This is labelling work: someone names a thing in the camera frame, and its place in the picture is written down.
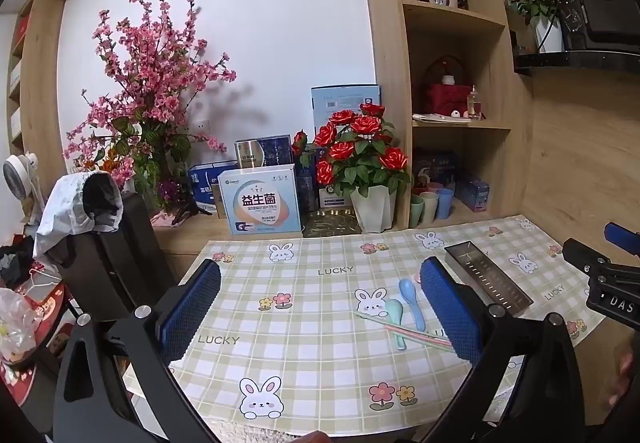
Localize dark clothing pile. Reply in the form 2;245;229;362
0;235;38;289

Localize blue white carton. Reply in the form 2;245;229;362
188;163;238;201

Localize blue box with white label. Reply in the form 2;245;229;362
317;185;357;211

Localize purple blue small box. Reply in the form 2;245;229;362
455;173;491;212

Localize black speckled counter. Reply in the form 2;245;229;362
514;50;640;76

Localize red artificial rose bouquet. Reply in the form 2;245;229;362
291;103;413;198

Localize grey hooded jacket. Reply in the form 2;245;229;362
34;172;125;269

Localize person's right hand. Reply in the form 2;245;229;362
607;343;640;409

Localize pink artificial blossom tree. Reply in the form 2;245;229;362
62;0;238;214

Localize black bag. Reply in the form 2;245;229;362
557;0;640;52

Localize clear plastic bag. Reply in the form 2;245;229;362
0;288;46;364

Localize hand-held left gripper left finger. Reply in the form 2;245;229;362
52;259;222;443

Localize blue cup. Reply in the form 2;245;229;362
436;188;455;221

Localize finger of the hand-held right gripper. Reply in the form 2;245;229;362
603;222;640;256
561;238;608;276

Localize silver and navy box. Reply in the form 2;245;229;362
235;135;293;172

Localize red patterned cloth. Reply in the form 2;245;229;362
0;268;68;404

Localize red gift basket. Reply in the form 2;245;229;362
424;54;473;116

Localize folded white cloth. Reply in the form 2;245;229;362
412;113;472;124

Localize light blue orange-circle box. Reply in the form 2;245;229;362
218;164;303;236

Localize beige cup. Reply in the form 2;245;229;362
419;191;440;225

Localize gold embossed tin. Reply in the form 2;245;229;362
302;208;361;239

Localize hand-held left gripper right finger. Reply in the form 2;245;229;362
415;255;586;443

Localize green spoon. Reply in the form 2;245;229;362
384;298;407;350

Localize white flower pot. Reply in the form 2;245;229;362
535;18;565;52

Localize tall blue white box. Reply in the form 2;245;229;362
311;84;381;134

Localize wooden side bookshelf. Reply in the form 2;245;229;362
6;0;66;164

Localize white desk fan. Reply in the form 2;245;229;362
2;152;46;224

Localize blue spoon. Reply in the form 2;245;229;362
398;278;424;330

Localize wooden shelf unit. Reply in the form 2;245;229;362
354;0;533;230

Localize small black tripod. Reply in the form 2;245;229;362
172;200;213;226

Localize metal utensil tray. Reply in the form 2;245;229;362
444;239;535;321

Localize dark blue picture box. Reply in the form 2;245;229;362
432;150;460;186

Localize black office chair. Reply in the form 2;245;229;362
50;190;180;324

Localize green checkered rabbit tablecloth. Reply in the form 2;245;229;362
122;214;608;434

